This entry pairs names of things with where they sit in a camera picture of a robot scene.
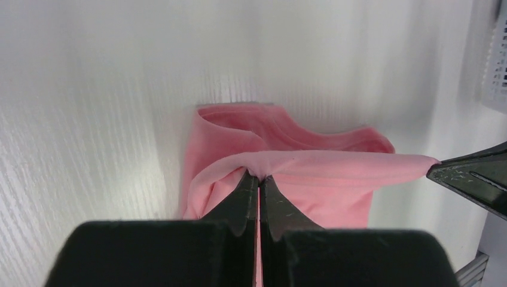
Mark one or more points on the pink t-shirt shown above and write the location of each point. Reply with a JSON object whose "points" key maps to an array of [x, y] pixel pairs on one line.
{"points": [[330, 178]]}

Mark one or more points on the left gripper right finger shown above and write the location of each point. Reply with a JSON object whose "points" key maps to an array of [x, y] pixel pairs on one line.
{"points": [[278, 216]]}

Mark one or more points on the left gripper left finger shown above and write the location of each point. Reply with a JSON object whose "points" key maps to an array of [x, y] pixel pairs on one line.
{"points": [[235, 248]]}

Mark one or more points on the white plastic basket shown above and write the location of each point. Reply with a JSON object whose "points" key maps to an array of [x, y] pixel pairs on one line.
{"points": [[494, 81]]}

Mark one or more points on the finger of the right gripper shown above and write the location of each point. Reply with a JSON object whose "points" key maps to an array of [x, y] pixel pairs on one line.
{"points": [[479, 177]]}

